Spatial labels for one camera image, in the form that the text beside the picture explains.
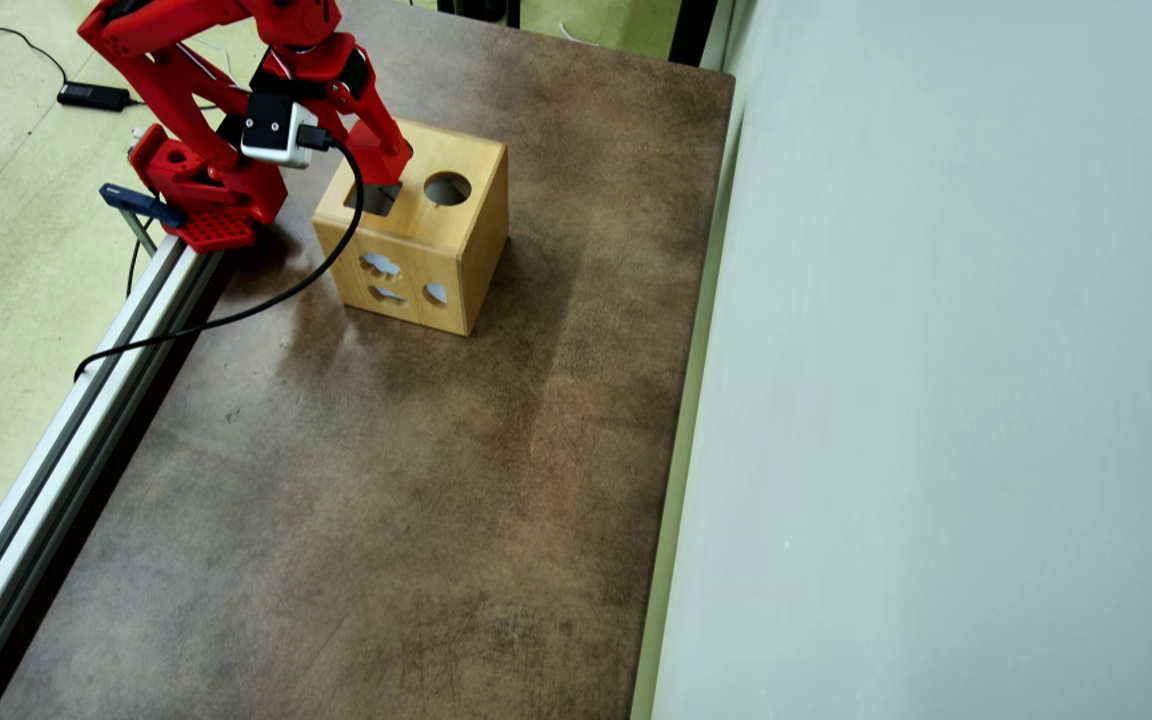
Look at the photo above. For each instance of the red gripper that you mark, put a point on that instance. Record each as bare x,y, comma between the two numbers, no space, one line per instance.
373,128

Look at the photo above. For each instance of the red robot base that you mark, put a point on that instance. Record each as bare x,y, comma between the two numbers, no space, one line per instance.
226,205

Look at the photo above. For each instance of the red robot arm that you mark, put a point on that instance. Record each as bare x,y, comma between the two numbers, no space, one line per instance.
151,85

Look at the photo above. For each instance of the wooden shape sorter box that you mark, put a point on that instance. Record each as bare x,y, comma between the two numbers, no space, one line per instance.
416,260

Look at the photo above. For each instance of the black furniture base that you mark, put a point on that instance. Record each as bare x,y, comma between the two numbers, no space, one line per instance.
481,10

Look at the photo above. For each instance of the blue clamp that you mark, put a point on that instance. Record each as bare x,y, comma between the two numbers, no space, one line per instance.
141,203

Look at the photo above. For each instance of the black power adapter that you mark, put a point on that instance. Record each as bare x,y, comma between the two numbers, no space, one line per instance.
94,96

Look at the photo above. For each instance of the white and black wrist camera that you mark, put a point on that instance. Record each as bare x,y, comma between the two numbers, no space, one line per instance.
276,130

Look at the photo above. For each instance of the dark vertical post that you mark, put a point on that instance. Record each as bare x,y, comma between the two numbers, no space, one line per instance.
693,30

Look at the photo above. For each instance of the aluminium extrusion rail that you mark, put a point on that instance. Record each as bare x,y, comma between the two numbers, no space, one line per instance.
56,460

